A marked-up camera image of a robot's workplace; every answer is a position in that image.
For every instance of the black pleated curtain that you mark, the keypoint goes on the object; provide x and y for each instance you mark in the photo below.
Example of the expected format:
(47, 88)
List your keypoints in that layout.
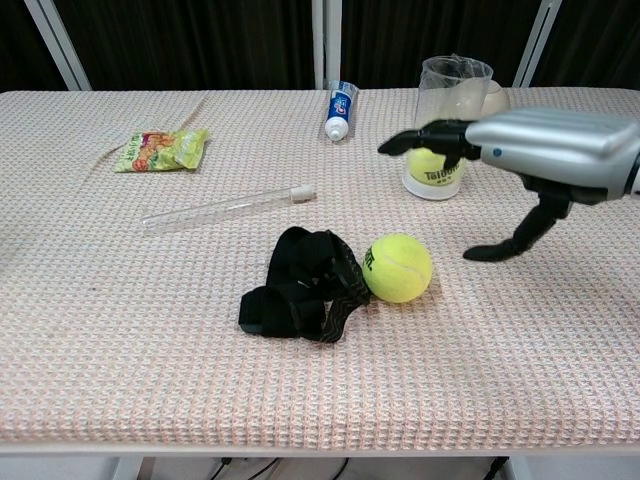
(200, 45)

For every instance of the green snack packet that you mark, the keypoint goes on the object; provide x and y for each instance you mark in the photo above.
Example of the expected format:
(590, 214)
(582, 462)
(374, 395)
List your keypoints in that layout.
(160, 150)

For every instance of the blue white toothpaste tube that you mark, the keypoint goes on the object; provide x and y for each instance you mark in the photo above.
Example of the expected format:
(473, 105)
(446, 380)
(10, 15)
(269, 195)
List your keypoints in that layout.
(340, 112)

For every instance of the glass test tube with stopper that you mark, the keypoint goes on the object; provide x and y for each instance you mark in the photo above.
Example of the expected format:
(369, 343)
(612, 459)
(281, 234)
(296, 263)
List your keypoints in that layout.
(225, 206)

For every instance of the white table frame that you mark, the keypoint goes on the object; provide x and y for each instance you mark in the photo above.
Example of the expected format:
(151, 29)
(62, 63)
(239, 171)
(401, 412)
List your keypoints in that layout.
(320, 450)

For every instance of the yellow tennis ball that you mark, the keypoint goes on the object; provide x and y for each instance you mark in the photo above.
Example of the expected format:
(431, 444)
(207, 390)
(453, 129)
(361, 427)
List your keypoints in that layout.
(427, 167)
(397, 270)

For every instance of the beige upturned bowl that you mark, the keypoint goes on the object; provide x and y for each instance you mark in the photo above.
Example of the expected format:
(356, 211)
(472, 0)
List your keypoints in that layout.
(496, 97)

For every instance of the white slanted frame post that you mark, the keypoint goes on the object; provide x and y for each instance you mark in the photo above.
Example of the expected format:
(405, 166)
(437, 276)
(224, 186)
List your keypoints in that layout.
(57, 45)
(535, 45)

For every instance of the white upright frame post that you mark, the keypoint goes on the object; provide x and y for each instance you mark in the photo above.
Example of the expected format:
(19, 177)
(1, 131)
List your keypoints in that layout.
(325, 45)

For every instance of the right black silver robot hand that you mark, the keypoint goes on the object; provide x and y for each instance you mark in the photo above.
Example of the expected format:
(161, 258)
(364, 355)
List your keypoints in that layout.
(550, 145)

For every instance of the pink checked tablecloth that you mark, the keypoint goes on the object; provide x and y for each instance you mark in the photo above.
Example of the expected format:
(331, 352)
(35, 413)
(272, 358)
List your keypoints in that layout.
(150, 325)

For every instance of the clear plastic cup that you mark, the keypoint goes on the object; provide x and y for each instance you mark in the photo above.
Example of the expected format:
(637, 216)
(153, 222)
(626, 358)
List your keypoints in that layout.
(445, 90)

